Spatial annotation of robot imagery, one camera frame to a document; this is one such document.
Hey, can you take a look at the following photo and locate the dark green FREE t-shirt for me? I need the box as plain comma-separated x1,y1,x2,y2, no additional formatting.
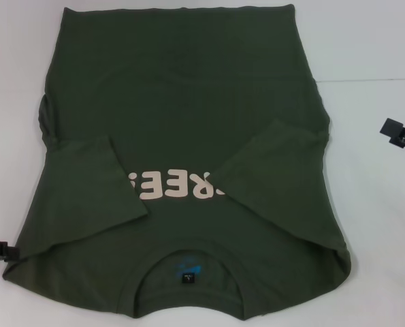
3,3,355,309

